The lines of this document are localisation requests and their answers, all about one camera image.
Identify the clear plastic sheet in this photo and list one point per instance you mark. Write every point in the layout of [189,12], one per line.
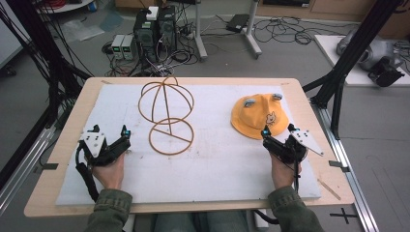
[80,30]

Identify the white floor platform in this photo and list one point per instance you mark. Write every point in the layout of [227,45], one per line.
[328,51]

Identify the white box on tower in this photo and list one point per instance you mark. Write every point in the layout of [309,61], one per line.
[152,13]

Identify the person's left leg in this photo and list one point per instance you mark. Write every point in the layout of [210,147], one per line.
[174,224]

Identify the aluminium rail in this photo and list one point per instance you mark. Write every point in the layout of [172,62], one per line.
[351,180]
[22,170]

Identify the grey robot shell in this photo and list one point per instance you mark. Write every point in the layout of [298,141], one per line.
[374,51]

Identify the person's leg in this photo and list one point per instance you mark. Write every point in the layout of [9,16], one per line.
[174,224]
[225,223]

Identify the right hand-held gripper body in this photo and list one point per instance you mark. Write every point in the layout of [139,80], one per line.
[301,138]

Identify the person's left hand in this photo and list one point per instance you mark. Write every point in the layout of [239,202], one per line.
[109,175]

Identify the yellow bucket hat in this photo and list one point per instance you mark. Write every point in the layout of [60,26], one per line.
[254,116]

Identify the person's right hand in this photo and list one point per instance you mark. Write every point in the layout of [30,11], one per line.
[283,175]

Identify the grey tape piece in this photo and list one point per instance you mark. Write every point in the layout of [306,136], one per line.
[48,167]
[338,165]

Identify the light wooden table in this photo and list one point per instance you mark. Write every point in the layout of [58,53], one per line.
[297,96]

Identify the black device on platform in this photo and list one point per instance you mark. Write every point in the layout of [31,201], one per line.
[385,72]

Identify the person's right leg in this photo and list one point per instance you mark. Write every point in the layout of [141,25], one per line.
[225,223]

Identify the black tape cross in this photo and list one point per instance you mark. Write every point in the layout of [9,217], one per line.
[343,215]

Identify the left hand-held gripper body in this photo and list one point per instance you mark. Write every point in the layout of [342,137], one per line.
[93,143]

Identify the round white table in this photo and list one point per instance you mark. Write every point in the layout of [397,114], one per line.
[67,5]

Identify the grey power supply unit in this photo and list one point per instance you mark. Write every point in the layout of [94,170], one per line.
[117,46]
[129,48]

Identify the white foam mat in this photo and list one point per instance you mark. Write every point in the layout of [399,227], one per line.
[209,167]

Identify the black computer tower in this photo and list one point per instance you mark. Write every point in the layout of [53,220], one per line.
[146,35]
[167,29]

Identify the white board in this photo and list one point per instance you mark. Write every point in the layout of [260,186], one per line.
[8,42]

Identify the black metal frame post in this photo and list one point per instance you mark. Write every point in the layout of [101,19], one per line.
[354,51]

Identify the flat black box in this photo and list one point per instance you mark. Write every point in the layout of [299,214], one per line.
[237,22]

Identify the thin wooden stick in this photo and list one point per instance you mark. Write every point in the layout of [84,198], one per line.
[328,189]

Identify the grey metal stand leg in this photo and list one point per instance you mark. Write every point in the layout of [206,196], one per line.
[199,35]
[253,32]

